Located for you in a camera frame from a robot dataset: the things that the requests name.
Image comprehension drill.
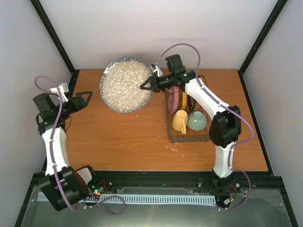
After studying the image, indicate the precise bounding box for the yellow mug white inside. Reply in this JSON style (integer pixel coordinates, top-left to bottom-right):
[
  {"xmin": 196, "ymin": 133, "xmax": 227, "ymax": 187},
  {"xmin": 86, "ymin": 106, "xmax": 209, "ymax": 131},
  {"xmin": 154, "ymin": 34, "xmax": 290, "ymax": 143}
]
[{"xmin": 172, "ymin": 110, "xmax": 188, "ymax": 134}]

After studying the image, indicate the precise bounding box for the speckled grey large plate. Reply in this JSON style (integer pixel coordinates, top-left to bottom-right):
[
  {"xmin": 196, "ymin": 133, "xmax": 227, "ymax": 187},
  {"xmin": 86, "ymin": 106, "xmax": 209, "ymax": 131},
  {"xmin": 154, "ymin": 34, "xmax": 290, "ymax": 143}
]
[{"xmin": 99, "ymin": 57, "xmax": 152, "ymax": 114}]

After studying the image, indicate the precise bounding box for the black aluminium frame rail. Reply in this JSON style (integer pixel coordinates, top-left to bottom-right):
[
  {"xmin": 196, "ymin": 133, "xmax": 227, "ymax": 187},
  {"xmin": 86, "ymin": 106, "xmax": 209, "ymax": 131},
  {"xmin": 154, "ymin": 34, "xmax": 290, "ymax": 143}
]
[{"xmin": 30, "ymin": 171, "xmax": 285, "ymax": 192}]

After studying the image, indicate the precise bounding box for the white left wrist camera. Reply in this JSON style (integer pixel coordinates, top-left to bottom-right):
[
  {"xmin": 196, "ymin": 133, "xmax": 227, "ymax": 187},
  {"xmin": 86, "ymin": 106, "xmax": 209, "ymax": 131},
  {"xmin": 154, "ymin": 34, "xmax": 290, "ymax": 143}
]
[{"xmin": 50, "ymin": 83, "xmax": 69, "ymax": 103}]

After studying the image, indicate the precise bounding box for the light blue slotted cable duct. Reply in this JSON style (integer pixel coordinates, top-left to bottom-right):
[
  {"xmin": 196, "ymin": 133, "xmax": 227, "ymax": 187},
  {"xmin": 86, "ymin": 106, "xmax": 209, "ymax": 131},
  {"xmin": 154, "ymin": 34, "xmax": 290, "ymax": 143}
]
[{"xmin": 37, "ymin": 192, "xmax": 216, "ymax": 206}]

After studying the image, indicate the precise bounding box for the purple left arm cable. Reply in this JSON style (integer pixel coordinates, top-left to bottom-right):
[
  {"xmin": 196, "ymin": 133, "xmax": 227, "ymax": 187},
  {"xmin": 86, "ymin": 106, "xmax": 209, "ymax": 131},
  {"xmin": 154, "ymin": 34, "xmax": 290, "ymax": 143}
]
[{"xmin": 34, "ymin": 75, "xmax": 126, "ymax": 215}]

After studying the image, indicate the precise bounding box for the pink white dotted plate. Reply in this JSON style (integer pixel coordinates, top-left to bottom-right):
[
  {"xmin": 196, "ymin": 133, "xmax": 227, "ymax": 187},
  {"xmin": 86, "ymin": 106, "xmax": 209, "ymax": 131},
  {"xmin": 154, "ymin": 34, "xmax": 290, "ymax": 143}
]
[{"xmin": 168, "ymin": 86, "xmax": 180, "ymax": 114}]

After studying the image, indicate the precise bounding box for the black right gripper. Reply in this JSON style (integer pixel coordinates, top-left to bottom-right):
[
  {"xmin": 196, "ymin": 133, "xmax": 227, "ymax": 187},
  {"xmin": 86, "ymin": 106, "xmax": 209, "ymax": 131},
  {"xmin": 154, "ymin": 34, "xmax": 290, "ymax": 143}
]
[{"xmin": 140, "ymin": 73, "xmax": 174, "ymax": 93}]

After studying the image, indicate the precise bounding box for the light green ceramic bowl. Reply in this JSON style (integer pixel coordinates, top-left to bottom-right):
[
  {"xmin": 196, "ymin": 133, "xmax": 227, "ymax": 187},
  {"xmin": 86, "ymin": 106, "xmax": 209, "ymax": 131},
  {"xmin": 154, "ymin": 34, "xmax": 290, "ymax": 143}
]
[{"xmin": 187, "ymin": 111, "xmax": 207, "ymax": 131}]

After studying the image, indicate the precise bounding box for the dark wire dish rack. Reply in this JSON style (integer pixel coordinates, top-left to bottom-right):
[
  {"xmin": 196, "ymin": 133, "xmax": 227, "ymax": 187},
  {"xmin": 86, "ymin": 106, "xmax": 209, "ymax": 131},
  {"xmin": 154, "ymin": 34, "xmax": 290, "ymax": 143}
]
[{"xmin": 163, "ymin": 89, "xmax": 211, "ymax": 143}]

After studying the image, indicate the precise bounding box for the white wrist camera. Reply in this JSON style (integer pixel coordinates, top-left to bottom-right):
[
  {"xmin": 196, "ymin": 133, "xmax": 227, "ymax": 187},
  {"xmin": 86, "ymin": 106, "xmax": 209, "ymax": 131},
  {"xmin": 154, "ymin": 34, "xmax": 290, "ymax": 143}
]
[
  {"xmin": 50, "ymin": 83, "xmax": 69, "ymax": 103},
  {"xmin": 149, "ymin": 64, "xmax": 163, "ymax": 77}
]

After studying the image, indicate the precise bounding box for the orange white dotted plate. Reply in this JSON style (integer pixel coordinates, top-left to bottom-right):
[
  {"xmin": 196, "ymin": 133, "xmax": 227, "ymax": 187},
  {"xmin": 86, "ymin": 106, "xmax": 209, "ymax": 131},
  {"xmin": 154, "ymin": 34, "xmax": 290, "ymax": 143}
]
[{"xmin": 181, "ymin": 92, "xmax": 187, "ymax": 110}]

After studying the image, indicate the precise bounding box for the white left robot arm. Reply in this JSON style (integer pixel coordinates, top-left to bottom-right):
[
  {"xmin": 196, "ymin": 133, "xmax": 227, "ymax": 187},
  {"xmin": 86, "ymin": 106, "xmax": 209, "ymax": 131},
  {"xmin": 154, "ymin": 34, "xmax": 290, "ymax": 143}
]
[{"xmin": 33, "ymin": 91, "xmax": 98, "ymax": 211}]

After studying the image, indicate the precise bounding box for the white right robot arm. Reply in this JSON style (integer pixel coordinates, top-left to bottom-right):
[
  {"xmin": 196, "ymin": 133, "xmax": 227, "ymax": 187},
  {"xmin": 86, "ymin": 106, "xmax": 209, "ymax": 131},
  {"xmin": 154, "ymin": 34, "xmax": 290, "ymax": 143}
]
[{"xmin": 140, "ymin": 54, "xmax": 241, "ymax": 190}]

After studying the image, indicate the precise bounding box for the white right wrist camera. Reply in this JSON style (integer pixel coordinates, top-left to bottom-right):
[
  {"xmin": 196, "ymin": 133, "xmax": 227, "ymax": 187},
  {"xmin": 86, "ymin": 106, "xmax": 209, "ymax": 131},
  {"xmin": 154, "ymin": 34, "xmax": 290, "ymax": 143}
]
[{"xmin": 149, "ymin": 64, "xmax": 163, "ymax": 77}]

